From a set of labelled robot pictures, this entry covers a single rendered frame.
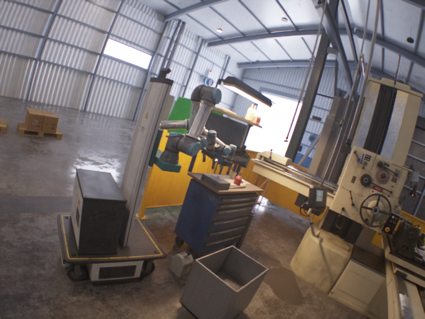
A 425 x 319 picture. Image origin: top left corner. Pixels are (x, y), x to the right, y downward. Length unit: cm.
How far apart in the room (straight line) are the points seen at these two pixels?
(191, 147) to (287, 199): 434
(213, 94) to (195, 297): 158
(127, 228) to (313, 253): 231
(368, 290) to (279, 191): 348
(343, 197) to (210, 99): 202
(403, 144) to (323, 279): 218
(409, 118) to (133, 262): 383
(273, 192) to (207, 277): 429
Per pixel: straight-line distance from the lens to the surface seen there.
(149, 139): 177
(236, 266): 227
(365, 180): 289
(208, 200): 245
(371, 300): 341
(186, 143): 165
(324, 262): 324
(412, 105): 384
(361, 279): 327
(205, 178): 243
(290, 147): 772
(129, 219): 201
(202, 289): 190
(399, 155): 367
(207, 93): 171
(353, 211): 300
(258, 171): 363
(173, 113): 551
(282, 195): 576
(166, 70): 187
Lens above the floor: 160
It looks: 10 degrees down
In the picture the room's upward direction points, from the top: 19 degrees clockwise
